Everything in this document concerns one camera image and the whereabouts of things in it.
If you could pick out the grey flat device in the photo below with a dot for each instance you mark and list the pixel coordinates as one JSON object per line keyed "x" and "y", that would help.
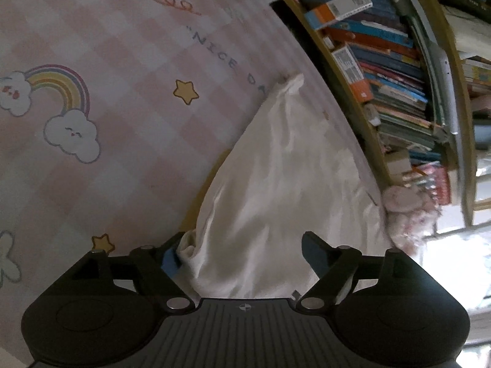
{"x": 441, "y": 76}

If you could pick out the white frame bookshelf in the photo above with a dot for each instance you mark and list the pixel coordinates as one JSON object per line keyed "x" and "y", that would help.
{"x": 466, "y": 161}

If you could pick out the small white box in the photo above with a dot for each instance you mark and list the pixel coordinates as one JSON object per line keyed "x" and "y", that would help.
{"x": 372, "y": 115}

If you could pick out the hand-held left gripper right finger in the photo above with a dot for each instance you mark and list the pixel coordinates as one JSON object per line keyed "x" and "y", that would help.
{"x": 314, "y": 255}

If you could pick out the beige pen holder box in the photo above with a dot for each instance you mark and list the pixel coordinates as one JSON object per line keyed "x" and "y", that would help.
{"x": 397, "y": 166}

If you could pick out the row of colourful books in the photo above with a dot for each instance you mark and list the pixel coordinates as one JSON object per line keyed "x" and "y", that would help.
{"x": 395, "y": 69}

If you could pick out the orange and white flat box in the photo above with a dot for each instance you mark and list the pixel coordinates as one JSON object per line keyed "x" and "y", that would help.
{"x": 352, "y": 73}

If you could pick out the cream t-shirt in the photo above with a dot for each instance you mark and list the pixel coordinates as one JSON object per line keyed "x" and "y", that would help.
{"x": 276, "y": 199}

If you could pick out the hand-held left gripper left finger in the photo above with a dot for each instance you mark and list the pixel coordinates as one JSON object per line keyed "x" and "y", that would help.
{"x": 170, "y": 262}

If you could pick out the red box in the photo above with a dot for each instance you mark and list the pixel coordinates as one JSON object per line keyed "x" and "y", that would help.
{"x": 435, "y": 184}

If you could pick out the white and orange tall box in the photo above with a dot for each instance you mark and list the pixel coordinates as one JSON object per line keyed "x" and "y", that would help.
{"x": 337, "y": 7}

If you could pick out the pink and white plush toy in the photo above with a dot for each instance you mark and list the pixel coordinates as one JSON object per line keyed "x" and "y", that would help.
{"x": 410, "y": 214}

